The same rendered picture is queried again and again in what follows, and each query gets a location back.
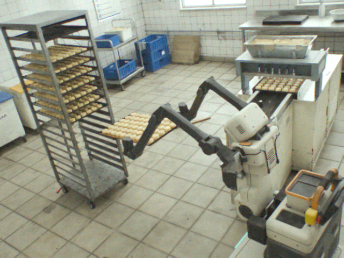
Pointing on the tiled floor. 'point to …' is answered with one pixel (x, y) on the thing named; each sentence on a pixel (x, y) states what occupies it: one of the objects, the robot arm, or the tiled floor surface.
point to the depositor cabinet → (310, 115)
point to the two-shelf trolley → (120, 58)
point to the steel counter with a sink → (338, 26)
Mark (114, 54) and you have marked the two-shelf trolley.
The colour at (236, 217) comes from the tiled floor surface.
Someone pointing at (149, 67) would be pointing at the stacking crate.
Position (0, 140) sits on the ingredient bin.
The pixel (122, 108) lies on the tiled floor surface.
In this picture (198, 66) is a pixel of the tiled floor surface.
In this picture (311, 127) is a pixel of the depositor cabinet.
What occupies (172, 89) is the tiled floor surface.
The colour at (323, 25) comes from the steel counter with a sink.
